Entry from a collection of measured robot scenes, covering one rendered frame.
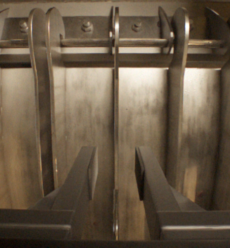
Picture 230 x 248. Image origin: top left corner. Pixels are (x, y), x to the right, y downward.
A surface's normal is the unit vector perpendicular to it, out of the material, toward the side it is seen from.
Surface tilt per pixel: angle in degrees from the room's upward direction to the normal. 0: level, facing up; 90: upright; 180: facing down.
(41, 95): 90
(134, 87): 15
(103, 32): 29
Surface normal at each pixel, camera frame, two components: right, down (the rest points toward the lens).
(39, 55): 1.00, 0.00
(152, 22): -0.01, -0.24
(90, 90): -0.01, 0.01
